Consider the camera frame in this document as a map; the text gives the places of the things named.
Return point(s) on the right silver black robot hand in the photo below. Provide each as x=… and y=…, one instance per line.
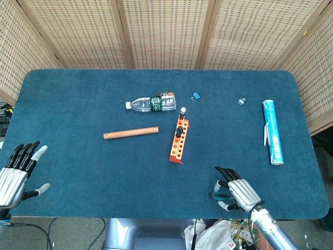
x=243, y=192

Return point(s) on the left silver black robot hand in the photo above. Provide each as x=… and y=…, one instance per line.
x=10, y=185

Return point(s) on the large teal black screwdriver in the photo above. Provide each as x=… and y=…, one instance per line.
x=214, y=195

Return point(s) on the orange tool holder rack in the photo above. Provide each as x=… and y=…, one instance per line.
x=177, y=151

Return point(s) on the slim green black screwdriver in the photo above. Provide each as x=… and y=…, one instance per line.
x=179, y=132

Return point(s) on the silver metal precision screwdriver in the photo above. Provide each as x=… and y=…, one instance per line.
x=183, y=112

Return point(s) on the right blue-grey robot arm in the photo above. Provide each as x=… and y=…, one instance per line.
x=275, y=231

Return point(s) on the white plastic bag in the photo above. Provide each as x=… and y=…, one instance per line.
x=216, y=234

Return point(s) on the light blue cylindrical tube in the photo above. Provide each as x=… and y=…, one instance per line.
x=273, y=130

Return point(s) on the blue felt table mat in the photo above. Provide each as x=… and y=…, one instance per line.
x=78, y=169

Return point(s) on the small green eraser block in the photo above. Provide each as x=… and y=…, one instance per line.
x=241, y=101

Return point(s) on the blue binder clip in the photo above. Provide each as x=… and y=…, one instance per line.
x=197, y=95

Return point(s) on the blue-grey robot torso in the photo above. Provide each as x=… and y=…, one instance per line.
x=122, y=234

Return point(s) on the wooden dowel rod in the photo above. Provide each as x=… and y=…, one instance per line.
x=130, y=132

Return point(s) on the clear plastic water bottle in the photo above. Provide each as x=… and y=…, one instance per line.
x=140, y=105

